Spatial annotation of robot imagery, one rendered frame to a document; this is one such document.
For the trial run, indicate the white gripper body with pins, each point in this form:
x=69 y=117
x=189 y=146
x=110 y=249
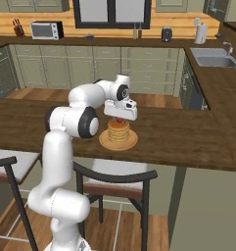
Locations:
x=120 y=111

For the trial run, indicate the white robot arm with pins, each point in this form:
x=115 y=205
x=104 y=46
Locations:
x=59 y=153

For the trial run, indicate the red strawberry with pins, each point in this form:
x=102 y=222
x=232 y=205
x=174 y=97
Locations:
x=119 y=120

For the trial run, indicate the stack of pancakes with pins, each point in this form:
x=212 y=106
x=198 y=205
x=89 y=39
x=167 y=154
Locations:
x=118 y=133

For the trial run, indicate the round orange-brown plate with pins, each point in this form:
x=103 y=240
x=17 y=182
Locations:
x=104 y=141

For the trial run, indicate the green base cupboards run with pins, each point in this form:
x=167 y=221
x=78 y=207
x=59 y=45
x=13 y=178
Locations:
x=80 y=67

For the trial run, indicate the dark dishwasher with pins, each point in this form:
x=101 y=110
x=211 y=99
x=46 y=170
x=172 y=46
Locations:
x=189 y=90

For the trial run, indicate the small dark bowl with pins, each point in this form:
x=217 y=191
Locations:
x=89 y=37

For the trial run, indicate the pale slim bottle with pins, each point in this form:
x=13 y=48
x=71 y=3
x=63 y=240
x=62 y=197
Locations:
x=134 y=32

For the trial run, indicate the dark slim bottle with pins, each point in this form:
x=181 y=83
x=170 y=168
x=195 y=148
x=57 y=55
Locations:
x=140 y=32

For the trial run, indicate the dark grey toaster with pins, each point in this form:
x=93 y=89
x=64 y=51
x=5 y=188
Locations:
x=166 y=34

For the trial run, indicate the dark framed window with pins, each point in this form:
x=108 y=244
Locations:
x=111 y=13

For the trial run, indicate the grey sink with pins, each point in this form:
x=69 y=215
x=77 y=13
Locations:
x=212 y=59

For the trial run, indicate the silver toaster oven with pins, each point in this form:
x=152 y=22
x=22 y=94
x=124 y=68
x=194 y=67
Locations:
x=44 y=30

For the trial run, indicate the dark oven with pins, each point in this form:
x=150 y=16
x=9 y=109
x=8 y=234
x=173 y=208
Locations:
x=2 y=72

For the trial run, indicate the silver tap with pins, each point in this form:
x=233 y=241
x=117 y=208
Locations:
x=229 y=47

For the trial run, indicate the brown knife block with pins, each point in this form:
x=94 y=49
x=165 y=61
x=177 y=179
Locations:
x=19 y=30

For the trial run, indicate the dark frame chair white seat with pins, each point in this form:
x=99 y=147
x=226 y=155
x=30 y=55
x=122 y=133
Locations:
x=15 y=163
x=116 y=178

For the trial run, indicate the green wall cupboard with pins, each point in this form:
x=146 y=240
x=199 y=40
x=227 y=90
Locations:
x=171 y=5

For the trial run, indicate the green wall cupboards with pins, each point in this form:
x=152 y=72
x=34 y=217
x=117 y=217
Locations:
x=37 y=5

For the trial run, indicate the dark wall shelf unit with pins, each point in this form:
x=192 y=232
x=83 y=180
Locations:
x=216 y=9

